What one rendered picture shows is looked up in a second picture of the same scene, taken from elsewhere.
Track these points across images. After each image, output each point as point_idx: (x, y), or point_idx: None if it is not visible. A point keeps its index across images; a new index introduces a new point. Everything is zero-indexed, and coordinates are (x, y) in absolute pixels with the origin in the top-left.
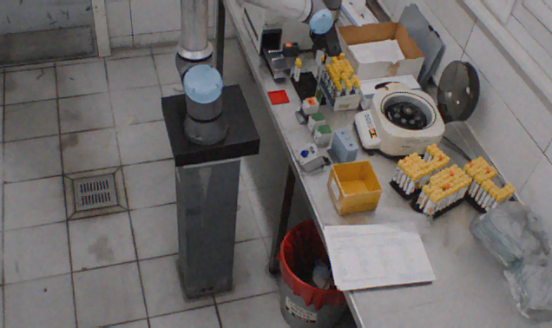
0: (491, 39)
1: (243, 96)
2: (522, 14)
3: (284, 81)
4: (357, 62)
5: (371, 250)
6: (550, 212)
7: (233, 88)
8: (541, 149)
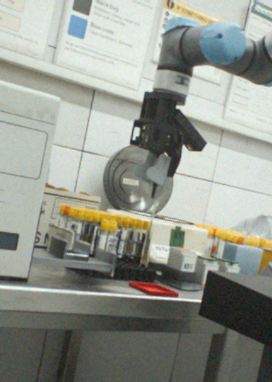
0: (122, 115)
1: (239, 273)
2: (154, 71)
3: (98, 281)
4: (95, 199)
5: None
6: (233, 222)
7: (225, 274)
8: (208, 180)
